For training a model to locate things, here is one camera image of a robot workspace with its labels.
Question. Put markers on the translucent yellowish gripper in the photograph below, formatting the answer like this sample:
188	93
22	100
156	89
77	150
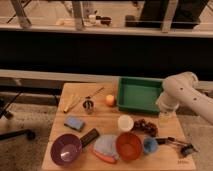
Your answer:
163	118

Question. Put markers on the dark red grape bunch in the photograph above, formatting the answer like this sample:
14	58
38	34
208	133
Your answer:
147	127

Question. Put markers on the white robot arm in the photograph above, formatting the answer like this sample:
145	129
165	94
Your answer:
180	88

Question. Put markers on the small blue bowl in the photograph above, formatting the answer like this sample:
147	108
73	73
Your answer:
150	145

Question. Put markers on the orange plastic bowl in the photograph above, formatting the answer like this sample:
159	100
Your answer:
128	146

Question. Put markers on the purple plastic bowl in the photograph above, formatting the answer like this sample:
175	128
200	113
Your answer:
65	149

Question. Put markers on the green plastic tray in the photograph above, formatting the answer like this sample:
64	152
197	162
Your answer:
138	95

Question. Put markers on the white plastic cup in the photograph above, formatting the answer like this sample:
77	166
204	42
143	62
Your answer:
125	123

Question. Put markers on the orange ball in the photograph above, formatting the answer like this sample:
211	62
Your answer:
110	100

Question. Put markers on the light blue cloth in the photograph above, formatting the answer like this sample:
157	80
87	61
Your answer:
105	145

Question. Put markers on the wooden stick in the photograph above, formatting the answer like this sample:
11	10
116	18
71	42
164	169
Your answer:
90	96

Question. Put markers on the orange carrot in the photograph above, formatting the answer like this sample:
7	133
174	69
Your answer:
104	158

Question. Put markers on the small metal cup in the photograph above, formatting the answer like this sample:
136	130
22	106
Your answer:
88	105

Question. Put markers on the black rectangular block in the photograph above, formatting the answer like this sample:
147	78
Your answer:
89	137

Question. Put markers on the blue sponge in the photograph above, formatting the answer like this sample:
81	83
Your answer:
74	123

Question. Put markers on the yellow banana peel piece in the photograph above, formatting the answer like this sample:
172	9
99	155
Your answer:
71	102

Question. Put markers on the black office chair base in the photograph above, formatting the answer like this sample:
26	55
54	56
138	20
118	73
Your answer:
12	129

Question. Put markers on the black tool with cable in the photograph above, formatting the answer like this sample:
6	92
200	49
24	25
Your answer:
185	147

